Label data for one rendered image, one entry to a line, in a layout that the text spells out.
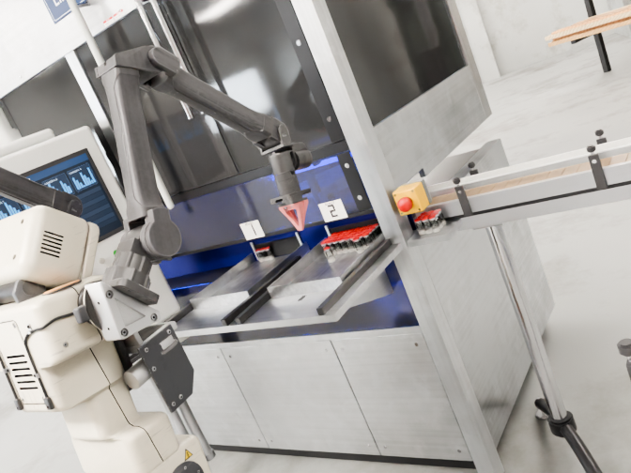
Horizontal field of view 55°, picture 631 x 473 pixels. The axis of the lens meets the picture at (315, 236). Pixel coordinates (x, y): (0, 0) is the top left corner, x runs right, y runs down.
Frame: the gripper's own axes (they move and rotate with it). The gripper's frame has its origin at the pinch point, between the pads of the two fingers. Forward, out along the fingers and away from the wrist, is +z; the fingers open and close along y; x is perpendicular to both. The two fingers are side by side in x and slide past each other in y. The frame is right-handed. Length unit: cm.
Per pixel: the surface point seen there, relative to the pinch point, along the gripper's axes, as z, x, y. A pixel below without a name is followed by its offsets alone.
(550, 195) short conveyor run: 10, -52, 38
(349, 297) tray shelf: 19.6, -10.7, -2.4
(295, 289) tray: 16.8, 10.1, 3.0
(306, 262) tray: 13.2, 19.2, 22.9
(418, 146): -12, -13, 52
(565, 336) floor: 83, -19, 131
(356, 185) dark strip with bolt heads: -5.9, -4.6, 24.8
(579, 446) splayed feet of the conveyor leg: 87, -40, 49
